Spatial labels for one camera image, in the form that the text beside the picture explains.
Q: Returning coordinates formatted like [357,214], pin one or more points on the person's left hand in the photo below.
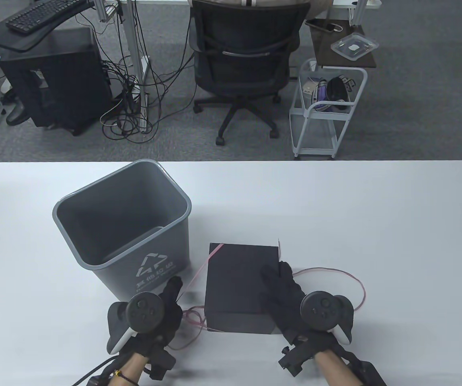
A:
[172,317]

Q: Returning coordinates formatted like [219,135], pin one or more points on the person's right hand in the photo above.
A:
[283,297]

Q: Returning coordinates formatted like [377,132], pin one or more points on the black gift box lid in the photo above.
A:
[239,277]

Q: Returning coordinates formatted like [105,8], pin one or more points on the black gift box base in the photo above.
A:
[235,323]

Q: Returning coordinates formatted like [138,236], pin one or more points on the pink ribbon bow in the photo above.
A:
[213,253]

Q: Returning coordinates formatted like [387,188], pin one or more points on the person's right forearm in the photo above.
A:
[337,370]

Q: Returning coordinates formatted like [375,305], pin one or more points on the person's left forearm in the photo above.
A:
[132,370]

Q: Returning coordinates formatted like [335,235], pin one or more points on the black right forearm pack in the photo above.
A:
[369,374]

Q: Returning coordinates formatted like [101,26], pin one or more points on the black left forearm pack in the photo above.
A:
[97,380]

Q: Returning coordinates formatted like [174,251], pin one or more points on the cream small box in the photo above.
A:
[308,87]

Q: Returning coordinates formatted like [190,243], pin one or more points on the black left hand controller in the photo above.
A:
[144,311]

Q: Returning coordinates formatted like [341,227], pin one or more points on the black hand controller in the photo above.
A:
[321,311]
[144,311]

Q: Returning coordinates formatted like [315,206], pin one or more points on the black right hand controller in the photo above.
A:
[321,311]

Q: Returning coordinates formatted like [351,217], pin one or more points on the grey plastic trash bin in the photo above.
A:
[126,281]

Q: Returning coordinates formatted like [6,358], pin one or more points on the white power strip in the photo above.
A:
[136,91]

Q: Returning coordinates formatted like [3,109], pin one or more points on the black mesh office chair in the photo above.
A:
[239,68]

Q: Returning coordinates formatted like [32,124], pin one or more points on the brown side table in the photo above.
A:
[327,52]

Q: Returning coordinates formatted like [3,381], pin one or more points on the black shoe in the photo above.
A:
[15,116]

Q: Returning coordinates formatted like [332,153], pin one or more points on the clear plastic container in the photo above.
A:
[353,47]

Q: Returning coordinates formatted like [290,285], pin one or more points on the black computer tower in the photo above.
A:
[62,80]

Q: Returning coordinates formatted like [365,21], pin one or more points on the dark smartphone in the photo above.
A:
[321,25]

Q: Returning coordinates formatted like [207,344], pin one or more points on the black keyboard tray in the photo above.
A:
[9,40]

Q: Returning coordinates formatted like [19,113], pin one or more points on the black keyboard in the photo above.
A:
[42,16]

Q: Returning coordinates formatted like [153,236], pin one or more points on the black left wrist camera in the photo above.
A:
[161,364]

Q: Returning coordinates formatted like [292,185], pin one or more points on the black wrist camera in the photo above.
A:
[161,364]
[295,358]

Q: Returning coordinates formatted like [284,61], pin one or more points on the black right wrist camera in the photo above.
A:
[295,358]

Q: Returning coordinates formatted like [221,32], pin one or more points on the white desk frame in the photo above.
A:
[136,40]

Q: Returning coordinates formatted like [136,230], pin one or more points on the aluminium frame post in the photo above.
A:
[106,10]

